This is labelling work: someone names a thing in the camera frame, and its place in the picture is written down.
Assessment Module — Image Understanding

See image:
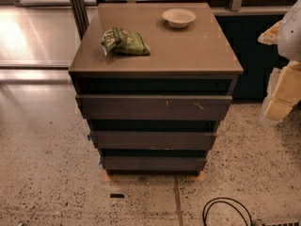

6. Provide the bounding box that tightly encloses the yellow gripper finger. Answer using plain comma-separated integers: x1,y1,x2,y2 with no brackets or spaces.
258,21,281,45
261,60,301,121

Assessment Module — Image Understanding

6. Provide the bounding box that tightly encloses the brown drawer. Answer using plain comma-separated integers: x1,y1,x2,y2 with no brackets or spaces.
76,94,232,121
90,131,216,151
102,156,206,171

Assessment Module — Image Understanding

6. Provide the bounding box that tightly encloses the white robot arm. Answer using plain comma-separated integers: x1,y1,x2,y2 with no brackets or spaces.
258,0,301,124

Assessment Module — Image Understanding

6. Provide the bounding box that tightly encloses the brown drawer cabinet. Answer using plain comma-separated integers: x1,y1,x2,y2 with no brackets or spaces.
69,3,243,174

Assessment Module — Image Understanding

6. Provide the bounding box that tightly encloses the brown top drawer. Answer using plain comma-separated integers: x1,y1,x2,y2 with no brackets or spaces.
76,94,232,121

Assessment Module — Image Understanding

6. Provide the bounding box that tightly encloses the brown bottom drawer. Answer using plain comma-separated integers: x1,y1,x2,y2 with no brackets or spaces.
102,156,206,171

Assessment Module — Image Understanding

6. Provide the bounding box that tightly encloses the white bowl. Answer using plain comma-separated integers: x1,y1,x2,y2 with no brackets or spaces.
163,8,197,29

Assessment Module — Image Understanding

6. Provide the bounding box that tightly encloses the grey power strip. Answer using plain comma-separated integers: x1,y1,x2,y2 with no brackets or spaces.
254,218,301,226

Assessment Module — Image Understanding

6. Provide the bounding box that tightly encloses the green chip bag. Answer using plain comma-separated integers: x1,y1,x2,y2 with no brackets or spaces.
102,27,151,56

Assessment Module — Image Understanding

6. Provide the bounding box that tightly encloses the black floor tape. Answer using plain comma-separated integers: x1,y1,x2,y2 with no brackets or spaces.
110,193,125,199

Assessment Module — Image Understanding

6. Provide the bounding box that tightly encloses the black cable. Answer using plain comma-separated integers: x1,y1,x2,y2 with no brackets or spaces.
201,197,254,226

